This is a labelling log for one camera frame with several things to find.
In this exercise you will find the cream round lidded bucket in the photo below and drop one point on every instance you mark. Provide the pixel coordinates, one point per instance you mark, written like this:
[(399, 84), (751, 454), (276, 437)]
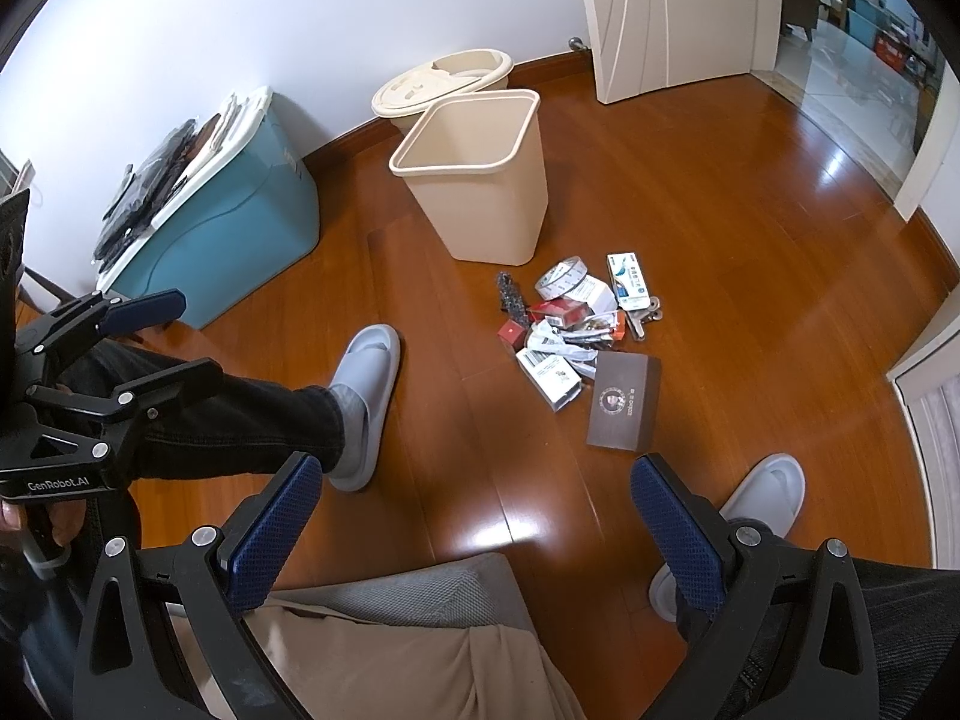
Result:
[(403, 99)]

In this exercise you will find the white blue medicine box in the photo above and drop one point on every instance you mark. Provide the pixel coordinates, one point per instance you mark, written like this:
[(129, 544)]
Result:
[(628, 283)]

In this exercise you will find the red small packet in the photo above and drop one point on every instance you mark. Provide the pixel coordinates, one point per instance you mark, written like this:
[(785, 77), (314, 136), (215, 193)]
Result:
[(561, 313)]

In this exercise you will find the blue plastic storage box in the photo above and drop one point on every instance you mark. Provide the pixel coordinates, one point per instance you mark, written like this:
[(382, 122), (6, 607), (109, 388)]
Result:
[(257, 216)]

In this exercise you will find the black patterned strip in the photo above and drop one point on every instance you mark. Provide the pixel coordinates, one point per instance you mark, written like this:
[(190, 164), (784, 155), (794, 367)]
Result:
[(512, 301)]

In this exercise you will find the white storage box lid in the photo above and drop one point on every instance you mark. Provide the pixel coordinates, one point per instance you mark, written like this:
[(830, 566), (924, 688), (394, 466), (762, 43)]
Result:
[(235, 131)]

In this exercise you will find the left grey slipper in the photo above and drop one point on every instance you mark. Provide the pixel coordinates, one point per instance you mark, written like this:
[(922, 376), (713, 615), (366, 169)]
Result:
[(362, 387)]

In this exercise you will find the beige plastic trash bin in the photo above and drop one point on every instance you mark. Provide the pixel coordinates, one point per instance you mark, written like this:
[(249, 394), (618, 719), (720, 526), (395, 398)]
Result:
[(475, 165)]

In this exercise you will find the white cabinet edge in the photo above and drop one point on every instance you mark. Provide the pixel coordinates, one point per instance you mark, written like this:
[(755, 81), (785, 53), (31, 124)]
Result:
[(926, 380)]

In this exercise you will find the person's left hand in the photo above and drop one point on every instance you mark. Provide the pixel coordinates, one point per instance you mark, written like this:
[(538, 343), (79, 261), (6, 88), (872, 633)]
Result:
[(64, 518)]

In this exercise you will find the white printed carton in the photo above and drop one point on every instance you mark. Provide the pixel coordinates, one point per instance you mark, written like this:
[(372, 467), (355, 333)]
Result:
[(555, 379)]

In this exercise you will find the black folded clothes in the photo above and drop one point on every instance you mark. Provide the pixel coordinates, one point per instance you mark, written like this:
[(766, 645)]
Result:
[(143, 191)]

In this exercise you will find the grey slipper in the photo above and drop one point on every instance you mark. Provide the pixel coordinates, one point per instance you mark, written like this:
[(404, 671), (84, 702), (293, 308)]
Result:
[(772, 493), (362, 387)]

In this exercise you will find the white orange snack wrapper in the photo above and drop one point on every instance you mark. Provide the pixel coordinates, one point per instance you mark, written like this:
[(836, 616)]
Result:
[(596, 330)]

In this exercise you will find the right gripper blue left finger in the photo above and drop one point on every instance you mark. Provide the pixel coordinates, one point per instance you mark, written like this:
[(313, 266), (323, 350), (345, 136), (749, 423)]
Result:
[(261, 533)]

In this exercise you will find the white door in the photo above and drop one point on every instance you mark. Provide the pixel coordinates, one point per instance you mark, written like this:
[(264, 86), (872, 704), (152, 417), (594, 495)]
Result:
[(639, 46)]

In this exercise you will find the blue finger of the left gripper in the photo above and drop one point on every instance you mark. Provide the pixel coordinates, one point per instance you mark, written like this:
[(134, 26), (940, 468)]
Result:
[(152, 310)]

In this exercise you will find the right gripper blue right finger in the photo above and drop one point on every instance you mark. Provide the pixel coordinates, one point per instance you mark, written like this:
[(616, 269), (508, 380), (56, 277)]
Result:
[(690, 535)]

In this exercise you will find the right grey slipper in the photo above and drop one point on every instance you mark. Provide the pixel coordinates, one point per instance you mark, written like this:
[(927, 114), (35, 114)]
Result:
[(772, 493)]

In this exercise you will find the white tape roll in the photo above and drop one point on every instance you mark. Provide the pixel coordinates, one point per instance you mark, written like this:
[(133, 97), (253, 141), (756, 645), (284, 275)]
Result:
[(561, 278)]

